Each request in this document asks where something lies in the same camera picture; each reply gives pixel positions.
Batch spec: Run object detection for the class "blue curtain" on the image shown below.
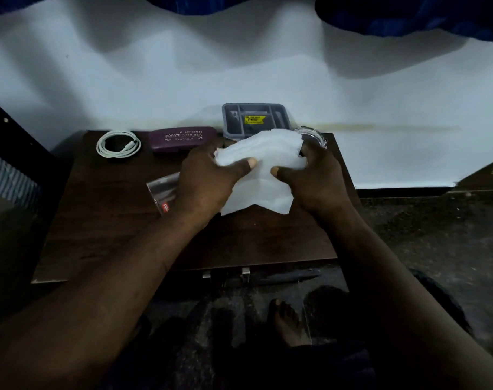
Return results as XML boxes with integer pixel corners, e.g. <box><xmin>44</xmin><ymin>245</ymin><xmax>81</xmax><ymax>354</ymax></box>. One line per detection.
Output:
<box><xmin>0</xmin><ymin>0</ymin><xmax>493</xmax><ymax>46</ymax></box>

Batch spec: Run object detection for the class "person's left forearm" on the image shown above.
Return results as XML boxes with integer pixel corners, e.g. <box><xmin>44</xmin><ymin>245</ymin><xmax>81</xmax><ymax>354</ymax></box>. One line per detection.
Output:
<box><xmin>0</xmin><ymin>207</ymin><xmax>214</xmax><ymax>390</ymax></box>

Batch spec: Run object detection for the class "person's right forearm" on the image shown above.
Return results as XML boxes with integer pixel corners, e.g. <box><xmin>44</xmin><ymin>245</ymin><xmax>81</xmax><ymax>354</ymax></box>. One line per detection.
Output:
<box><xmin>311</xmin><ymin>199</ymin><xmax>493</xmax><ymax>390</ymax></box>

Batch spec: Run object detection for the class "white cloth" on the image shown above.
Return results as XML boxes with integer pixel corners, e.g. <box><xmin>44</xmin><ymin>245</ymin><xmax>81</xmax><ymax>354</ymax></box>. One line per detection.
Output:
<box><xmin>213</xmin><ymin>128</ymin><xmax>308</xmax><ymax>216</ymax></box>

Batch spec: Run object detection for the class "clear plastic packet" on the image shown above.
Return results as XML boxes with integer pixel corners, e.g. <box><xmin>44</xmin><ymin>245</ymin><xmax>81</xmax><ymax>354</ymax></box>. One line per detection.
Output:
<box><xmin>146</xmin><ymin>172</ymin><xmax>182</xmax><ymax>217</ymax></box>

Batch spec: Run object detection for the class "coiled white cable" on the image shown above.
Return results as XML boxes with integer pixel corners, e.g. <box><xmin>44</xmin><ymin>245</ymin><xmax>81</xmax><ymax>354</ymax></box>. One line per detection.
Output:
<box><xmin>96</xmin><ymin>131</ymin><xmax>142</xmax><ymax>159</ymax></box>

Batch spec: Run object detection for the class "person's foot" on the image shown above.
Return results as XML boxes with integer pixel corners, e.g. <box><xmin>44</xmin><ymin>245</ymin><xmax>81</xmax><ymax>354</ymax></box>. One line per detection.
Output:
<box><xmin>267</xmin><ymin>298</ymin><xmax>312</xmax><ymax>348</ymax></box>

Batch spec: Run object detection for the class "clear plastic container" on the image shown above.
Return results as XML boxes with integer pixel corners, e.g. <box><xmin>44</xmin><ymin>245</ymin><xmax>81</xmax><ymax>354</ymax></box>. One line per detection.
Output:
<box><xmin>293</xmin><ymin>126</ymin><xmax>328</xmax><ymax>150</ymax></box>

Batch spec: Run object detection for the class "person's left hand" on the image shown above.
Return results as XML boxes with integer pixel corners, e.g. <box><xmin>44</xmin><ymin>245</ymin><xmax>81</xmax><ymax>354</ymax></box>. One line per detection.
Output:
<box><xmin>172</xmin><ymin>143</ymin><xmax>258</xmax><ymax>224</ymax></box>

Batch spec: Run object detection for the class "dark wooden low table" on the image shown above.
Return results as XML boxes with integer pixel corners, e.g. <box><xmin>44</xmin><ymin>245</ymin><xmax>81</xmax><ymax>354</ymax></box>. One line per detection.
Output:
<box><xmin>31</xmin><ymin>130</ymin><xmax>363</xmax><ymax>284</ymax></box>

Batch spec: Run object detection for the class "person's right hand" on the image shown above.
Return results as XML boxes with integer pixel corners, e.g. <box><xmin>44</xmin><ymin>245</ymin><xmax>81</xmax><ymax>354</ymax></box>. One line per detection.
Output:
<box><xmin>270</xmin><ymin>139</ymin><xmax>354</xmax><ymax>217</ymax></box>

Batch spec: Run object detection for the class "grey compartment tray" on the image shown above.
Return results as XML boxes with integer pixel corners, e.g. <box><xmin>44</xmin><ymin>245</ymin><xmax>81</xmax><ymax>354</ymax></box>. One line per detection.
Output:
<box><xmin>221</xmin><ymin>103</ymin><xmax>292</xmax><ymax>140</ymax></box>

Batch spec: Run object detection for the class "maroon spectacle case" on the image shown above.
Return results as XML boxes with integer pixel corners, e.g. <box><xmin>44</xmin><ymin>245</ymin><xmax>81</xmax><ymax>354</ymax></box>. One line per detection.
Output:
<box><xmin>148</xmin><ymin>126</ymin><xmax>217</xmax><ymax>153</ymax></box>

